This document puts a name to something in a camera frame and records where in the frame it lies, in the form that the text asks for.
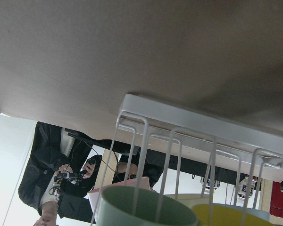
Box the white wire cup rack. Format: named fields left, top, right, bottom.
left=91, top=93, right=283, bottom=226

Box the yellow cup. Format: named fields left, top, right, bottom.
left=191, top=204, right=273, bottom=226

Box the person in black jacket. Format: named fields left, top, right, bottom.
left=18, top=121, right=165, bottom=226

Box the green cup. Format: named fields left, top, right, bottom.
left=96, top=186, right=199, bottom=226

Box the tea bottle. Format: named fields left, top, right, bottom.
left=238, top=176, right=258, bottom=201

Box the cream cup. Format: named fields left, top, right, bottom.
left=166, top=194, right=209, bottom=209

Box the pink cup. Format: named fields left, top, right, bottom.
left=87, top=176, right=154, bottom=223

